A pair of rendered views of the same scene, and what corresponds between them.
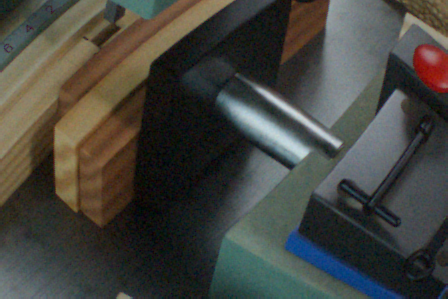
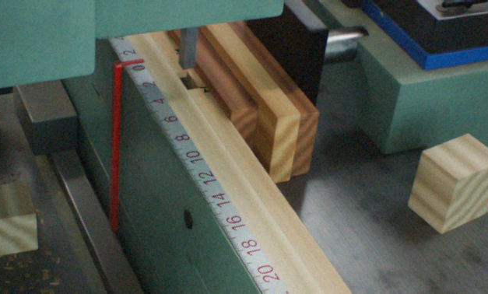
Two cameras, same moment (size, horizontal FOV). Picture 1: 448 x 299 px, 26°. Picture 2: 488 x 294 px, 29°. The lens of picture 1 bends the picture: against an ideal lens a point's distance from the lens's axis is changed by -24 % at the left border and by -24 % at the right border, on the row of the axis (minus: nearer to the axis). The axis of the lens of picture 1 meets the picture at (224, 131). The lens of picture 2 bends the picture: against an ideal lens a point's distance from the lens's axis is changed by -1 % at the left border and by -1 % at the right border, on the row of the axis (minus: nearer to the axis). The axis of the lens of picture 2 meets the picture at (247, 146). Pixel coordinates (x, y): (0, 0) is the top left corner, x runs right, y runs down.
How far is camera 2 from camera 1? 0.51 m
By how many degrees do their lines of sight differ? 43
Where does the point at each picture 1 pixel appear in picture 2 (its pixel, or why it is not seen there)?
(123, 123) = (290, 92)
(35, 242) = (309, 218)
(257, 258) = (423, 82)
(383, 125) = not seen: outside the picture
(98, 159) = (314, 111)
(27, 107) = (227, 139)
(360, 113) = (342, 12)
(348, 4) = not seen: hidden behind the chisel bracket
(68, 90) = (239, 107)
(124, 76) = (257, 75)
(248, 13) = not seen: outside the picture
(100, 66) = (228, 87)
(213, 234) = (332, 130)
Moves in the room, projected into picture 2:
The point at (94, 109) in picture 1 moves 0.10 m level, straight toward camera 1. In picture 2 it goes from (276, 96) to (420, 149)
